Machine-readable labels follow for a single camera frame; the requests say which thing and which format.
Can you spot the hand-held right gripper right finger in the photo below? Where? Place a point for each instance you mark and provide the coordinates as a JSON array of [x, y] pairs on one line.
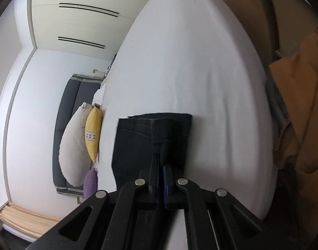
[[166, 185]]

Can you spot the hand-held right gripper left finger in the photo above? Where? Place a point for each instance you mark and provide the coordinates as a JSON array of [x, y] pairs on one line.
[[154, 177]]

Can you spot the dark denim pants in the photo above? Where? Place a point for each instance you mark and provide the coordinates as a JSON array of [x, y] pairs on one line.
[[138, 140]]

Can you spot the purple cushion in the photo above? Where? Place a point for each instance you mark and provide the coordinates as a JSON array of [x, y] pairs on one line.
[[90, 183]]

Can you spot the yellow cushion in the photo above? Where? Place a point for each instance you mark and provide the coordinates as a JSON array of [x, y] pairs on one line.
[[93, 135]]

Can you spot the white pillow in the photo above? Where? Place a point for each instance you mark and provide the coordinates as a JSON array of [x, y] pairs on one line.
[[74, 145]]

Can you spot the white bed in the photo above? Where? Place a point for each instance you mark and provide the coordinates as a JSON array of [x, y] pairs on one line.
[[190, 83]]

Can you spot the grey padded headboard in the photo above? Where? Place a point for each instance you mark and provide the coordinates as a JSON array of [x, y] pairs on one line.
[[66, 114]]

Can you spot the grey cloth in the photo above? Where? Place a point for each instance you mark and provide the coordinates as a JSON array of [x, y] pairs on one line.
[[276, 101]]

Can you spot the cream curtain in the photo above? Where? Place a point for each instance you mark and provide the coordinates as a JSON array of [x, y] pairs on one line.
[[20, 218]]

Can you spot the orange cloth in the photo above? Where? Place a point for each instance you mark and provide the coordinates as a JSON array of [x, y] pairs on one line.
[[302, 104]]

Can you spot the cream wardrobe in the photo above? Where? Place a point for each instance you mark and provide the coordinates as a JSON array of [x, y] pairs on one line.
[[78, 15]]

